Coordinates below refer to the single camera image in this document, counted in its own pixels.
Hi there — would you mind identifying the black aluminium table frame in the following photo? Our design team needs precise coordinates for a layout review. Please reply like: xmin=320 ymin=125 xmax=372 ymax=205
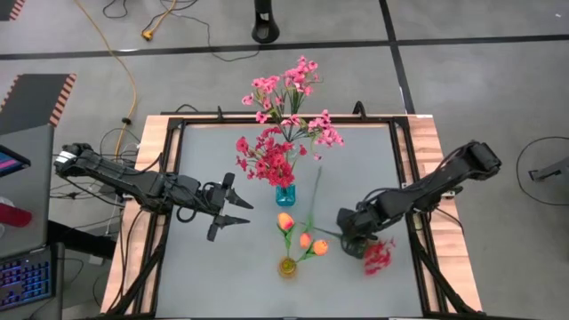
xmin=104 ymin=113 xmax=484 ymax=320

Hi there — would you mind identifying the black cable loop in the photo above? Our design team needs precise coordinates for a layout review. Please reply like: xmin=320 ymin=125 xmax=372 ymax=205
xmin=515 ymin=135 xmax=569 ymax=208

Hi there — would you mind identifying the black stand base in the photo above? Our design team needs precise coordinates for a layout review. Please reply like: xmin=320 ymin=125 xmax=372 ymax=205
xmin=251 ymin=0 xmax=281 ymax=44

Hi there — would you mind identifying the black floor cable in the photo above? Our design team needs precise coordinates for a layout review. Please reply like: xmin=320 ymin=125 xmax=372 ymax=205
xmin=101 ymin=0 xmax=131 ymax=20
xmin=153 ymin=0 xmax=262 ymax=63

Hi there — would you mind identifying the tablet with lit screen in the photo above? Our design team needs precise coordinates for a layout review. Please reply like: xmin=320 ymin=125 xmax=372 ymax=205
xmin=0 ymin=144 xmax=32 ymax=179

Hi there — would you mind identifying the blue glass vase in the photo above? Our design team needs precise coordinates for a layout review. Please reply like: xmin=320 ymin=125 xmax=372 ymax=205
xmin=275 ymin=184 xmax=297 ymax=208

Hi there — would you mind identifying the grey stand foot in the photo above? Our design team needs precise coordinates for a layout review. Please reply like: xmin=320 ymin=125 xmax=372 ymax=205
xmin=528 ymin=157 xmax=569 ymax=183

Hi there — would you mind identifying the black cable bundle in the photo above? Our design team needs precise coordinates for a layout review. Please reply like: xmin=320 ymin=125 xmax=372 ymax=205
xmin=48 ymin=127 xmax=143 ymax=201

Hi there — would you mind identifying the red object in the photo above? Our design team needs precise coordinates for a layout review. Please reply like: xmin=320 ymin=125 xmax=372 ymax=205
xmin=0 ymin=202 xmax=33 ymax=228

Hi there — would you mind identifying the black mat with striped edge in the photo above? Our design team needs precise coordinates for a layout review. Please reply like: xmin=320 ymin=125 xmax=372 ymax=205
xmin=0 ymin=0 xmax=27 ymax=22
xmin=0 ymin=73 xmax=77 ymax=137

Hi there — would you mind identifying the grey side desk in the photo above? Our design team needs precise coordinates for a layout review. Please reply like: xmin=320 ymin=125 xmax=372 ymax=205
xmin=0 ymin=124 xmax=55 ymax=261

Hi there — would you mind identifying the yellow cable with plug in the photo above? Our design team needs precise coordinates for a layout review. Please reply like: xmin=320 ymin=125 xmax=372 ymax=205
xmin=140 ymin=0 xmax=179 ymax=43

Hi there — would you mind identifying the yellow extension cable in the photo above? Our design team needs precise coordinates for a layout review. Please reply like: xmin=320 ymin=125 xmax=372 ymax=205
xmin=72 ymin=0 xmax=138 ymax=156

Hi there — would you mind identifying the backlit keyboard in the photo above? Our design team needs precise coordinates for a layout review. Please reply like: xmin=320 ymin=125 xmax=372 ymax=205
xmin=0 ymin=243 xmax=59 ymax=312

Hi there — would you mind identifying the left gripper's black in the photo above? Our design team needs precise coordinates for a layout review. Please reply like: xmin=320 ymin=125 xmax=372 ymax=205
xmin=199 ymin=172 xmax=254 ymax=243

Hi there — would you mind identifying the black desk foot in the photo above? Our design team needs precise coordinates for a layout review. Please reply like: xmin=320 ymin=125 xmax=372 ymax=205
xmin=46 ymin=220 xmax=117 ymax=260

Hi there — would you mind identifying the yellow ribbed glass vase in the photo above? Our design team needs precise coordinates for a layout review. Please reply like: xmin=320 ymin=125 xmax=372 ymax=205
xmin=277 ymin=256 xmax=298 ymax=280

